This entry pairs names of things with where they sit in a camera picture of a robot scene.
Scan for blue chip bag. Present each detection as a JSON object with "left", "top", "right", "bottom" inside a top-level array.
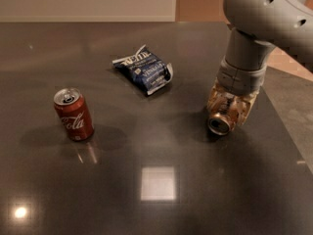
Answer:
[{"left": 112, "top": 45, "right": 173, "bottom": 96}]

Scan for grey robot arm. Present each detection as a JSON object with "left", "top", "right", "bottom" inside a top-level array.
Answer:
[{"left": 207, "top": 0, "right": 313, "bottom": 135}]

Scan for orange soda can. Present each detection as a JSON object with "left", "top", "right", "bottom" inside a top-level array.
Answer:
[{"left": 207, "top": 93, "right": 239, "bottom": 136}]

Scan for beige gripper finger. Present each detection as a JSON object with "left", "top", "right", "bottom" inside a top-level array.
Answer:
[
  {"left": 237, "top": 91, "right": 259, "bottom": 125},
  {"left": 206, "top": 81, "right": 225, "bottom": 111}
]

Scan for red Coca-Cola can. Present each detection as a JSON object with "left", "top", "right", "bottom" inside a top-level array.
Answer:
[{"left": 54, "top": 87, "right": 94, "bottom": 141}]

